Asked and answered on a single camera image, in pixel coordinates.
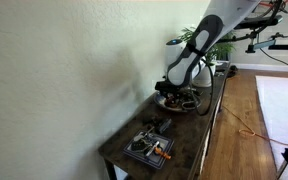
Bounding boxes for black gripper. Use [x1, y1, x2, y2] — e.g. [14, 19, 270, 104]
[155, 81, 193, 102]

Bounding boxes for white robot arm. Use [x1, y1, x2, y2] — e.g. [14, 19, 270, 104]
[155, 0, 260, 97]

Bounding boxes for keys on tray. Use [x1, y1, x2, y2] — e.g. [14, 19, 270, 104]
[131, 128, 160, 157]

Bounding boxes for square blue-bordered tray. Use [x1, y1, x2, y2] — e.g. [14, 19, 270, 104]
[123, 130, 174, 169]

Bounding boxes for blue ceramic oval bowl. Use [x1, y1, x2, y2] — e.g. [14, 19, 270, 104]
[154, 92, 201, 112]

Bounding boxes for black folding knife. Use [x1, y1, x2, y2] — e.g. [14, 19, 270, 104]
[157, 119, 172, 134]

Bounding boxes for white plant pot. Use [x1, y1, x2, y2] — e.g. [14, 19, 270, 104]
[192, 63, 216, 87]

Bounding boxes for white air purifier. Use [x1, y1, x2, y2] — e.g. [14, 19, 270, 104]
[165, 39, 196, 85]

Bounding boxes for dark wooden console table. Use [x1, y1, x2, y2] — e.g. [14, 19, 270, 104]
[99, 61, 230, 180]

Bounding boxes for green potted plant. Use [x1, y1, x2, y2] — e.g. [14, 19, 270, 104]
[178, 27, 235, 65]

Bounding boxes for white area rug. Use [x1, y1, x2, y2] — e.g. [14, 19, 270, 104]
[255, 76, 288, 167]

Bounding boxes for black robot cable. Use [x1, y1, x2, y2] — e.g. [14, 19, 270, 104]
[183, 58, 216, 118]

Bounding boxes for orange handled tool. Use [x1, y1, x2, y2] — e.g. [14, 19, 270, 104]
[154, 147, 171, 160]

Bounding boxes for orange extension cord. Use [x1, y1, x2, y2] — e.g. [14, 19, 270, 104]
[221, 104, 288, 148]

